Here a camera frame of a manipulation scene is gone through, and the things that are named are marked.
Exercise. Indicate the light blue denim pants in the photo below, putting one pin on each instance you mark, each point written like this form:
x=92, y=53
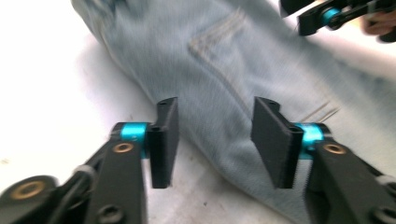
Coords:
x=218, y=77

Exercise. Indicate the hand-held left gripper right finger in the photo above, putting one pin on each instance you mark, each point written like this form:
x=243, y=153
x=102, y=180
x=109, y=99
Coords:
x=339, y=180

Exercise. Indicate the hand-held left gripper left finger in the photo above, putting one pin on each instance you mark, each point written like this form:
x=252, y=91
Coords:
x=121, y=174

